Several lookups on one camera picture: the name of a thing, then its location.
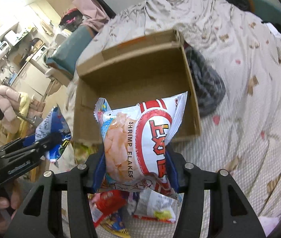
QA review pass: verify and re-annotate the red snack bag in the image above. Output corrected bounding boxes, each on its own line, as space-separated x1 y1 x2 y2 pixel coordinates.
89 190 128 227

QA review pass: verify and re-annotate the blue white snack bag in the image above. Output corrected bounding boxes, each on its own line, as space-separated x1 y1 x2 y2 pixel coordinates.
35 106 72 163

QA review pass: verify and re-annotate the white red shrimp flakes bag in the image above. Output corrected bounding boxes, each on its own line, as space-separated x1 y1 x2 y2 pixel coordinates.
94 92 187 198

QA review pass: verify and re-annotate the person's left hand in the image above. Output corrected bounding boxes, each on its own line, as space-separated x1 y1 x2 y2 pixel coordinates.
0 181 22 234

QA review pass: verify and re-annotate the white yellow snack packet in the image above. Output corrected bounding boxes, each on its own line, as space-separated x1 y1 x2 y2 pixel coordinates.
127 189 176 224

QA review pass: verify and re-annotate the blue yellow cartoon snack bag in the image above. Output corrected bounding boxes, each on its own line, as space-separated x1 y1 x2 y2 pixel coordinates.
100 212 130 238

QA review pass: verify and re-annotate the pink puffy jacket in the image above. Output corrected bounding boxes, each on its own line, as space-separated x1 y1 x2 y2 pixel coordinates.
0 80 20 134

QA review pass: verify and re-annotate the checkered strawberry print bedspread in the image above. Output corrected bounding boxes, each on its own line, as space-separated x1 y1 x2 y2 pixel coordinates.
56 0 281 238

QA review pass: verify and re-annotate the dark grey striped cloth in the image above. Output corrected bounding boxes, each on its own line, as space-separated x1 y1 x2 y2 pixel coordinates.
185 45 226 118

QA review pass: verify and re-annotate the white washing machine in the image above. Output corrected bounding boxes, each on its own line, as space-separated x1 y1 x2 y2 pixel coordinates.
30 45 48 74

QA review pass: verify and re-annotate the teal cushion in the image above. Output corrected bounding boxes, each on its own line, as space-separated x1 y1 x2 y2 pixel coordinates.
46 25 97 80

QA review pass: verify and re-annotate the brown cardboard box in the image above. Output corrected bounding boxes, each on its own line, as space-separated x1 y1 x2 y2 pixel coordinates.
73 30 201 145

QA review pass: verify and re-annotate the pink curtain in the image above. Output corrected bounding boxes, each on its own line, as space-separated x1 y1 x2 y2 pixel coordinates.
70 0 110 32

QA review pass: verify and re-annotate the teal green pillow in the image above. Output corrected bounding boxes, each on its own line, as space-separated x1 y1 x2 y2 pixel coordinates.
226 0 281 26

